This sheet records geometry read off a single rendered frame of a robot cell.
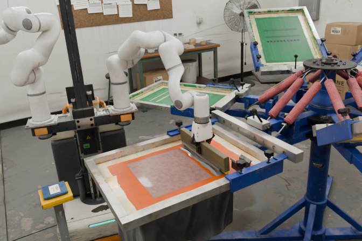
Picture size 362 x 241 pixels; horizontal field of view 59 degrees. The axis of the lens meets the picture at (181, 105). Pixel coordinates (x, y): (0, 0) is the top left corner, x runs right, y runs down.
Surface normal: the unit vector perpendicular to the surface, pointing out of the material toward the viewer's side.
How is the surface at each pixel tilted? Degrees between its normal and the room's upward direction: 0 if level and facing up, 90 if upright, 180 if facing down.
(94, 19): 90
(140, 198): 0
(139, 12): 90
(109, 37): 90
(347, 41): 92
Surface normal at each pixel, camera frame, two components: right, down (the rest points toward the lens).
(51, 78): 0.49, 0.27
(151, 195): -0.05, -0.94
